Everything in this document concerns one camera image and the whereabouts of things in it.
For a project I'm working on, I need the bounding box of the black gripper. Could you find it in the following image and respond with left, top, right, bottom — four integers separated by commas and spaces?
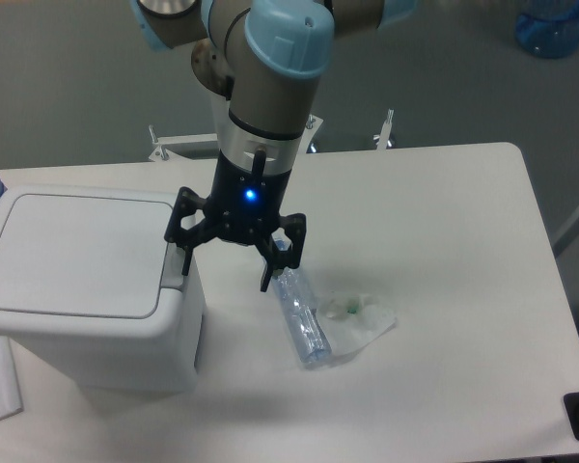
164, 154, 306, 292

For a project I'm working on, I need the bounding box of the white plastic trash can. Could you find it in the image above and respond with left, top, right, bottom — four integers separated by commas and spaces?
0, 184, 206, 393

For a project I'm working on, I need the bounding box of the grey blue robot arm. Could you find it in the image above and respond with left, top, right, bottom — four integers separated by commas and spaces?
131, 1, 416, 286

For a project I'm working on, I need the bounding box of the crushed clear plastic bottle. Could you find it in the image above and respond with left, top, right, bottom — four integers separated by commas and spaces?
269, 235, 333, 371

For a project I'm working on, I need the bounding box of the crumpled clear plastic wrapper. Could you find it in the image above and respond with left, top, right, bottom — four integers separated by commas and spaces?
316, 291, 398, 358

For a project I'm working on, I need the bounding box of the blue water jug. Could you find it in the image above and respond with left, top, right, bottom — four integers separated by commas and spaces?
513, 1, 579, 59

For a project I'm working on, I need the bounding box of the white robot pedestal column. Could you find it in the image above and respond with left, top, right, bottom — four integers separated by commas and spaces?
191, 39, 234, 154

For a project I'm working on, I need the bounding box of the white pedestal base frame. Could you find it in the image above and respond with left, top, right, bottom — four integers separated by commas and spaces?
147, 108, 396, 163

